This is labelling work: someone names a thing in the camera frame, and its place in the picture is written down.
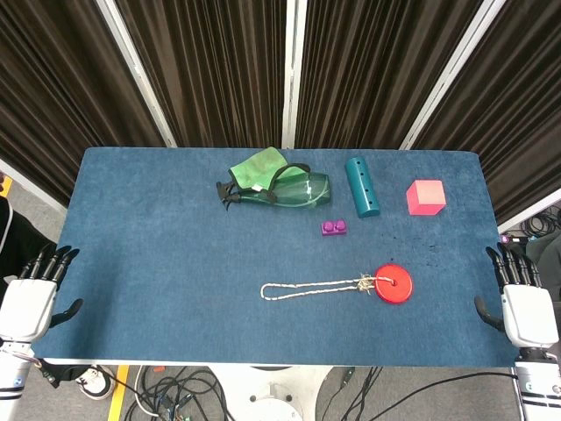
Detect teal half-cylinder block with holes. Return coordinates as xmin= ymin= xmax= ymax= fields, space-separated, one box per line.
xmin=344 ymin=156 xmax=381 ymax=219

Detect green cloth black trim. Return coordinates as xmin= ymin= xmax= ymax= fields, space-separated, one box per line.
xmin=229 ymin=147 xmax=311 ymax=203

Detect purple two-stud toy brick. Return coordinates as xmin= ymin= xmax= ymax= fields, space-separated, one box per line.
xmin=320 ymin=219 xmax=349 ymax=239

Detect black bag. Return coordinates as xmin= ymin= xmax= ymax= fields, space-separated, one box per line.
xmin=524 ymin=232 xmax=561 ymax=303

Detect dark pleated curtain panel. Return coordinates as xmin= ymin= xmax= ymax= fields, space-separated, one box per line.
xmin=414 ymin=0 xmax=561 ymax=225
xmin=294 ymin=0 xmax=483 ymax=150
xmin=114 ymin=0 xmax=288 ymax=148
xmin=0 ymin=0 xmax=167 ymax=207

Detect blue fabric table mat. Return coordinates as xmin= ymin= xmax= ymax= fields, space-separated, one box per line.
xmin=30 ymin=146 xmax=521 ymax=366

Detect white table frame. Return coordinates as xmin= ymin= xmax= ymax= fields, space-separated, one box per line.
xmin=41 ymin=358 xmax=516 ymax=368

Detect coiled black cables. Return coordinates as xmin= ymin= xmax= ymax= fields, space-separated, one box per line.
xmin=519 ymin=208 xmax=561 ymax=240

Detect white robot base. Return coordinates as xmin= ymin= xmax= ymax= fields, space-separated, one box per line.
xmin=209 ymin=364 xmax=335 ymax=421

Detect white partition post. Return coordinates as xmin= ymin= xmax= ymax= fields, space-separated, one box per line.
xmin=397 ymin=0 xmax=499 ymax=151
xmin=280 ymin=0 xmax=301 ymax=149
xmin=0 ymin=156 xmax=67 ymax=214
xmin=95 ymin=0 xmax=177 ymax=148
xmin=498 ymin=192 xmax=561 ymax=234

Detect red disc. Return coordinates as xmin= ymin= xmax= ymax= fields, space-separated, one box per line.
xmin=372 ymin=264 xmax=414 ymax=305

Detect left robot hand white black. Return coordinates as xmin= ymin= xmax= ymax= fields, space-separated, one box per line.
xmin=0 ymin=245 xmax=84 ymax=344

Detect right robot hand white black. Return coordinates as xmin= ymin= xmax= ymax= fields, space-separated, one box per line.
xmin=474 ymin=243 xmax=561 ymax=350

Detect long black floor cable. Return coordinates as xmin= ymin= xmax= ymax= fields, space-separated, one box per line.
xmin=339 ymin=366 xmax=519 ymax=421

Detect tangled floor cable bundle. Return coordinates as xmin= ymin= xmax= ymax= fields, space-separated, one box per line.
xmin=124 ymin=366 xmax=240 ymax=421

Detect pink foam cube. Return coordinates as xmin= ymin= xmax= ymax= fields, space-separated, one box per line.
xmin=405 ymin=178 xmax=447 ymax=217

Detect green collapsible water bottle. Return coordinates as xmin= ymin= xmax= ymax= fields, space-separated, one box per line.
xmin=216 ymin=171 xmax=333 ymax=211

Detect white rope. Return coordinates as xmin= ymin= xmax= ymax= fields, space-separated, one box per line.
xmin=259 ymin=274 xmax=379 ymax=303

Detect white black sneaker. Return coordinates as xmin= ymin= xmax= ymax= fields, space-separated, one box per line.
xmin=75 ymin=365 xmax=116 ymax=401

